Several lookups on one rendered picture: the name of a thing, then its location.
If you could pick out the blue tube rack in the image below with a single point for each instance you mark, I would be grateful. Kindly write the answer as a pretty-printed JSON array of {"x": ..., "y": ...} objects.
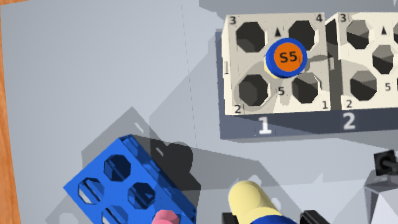
[{"x": 112, "y": 187}]

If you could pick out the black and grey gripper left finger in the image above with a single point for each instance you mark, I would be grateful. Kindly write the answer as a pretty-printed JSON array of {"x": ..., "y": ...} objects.
[{"x": 229, "y": 218}]

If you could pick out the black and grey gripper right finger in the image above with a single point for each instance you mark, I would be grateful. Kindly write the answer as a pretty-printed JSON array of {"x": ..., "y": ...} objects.
[{"x": 312, "y": 217}]

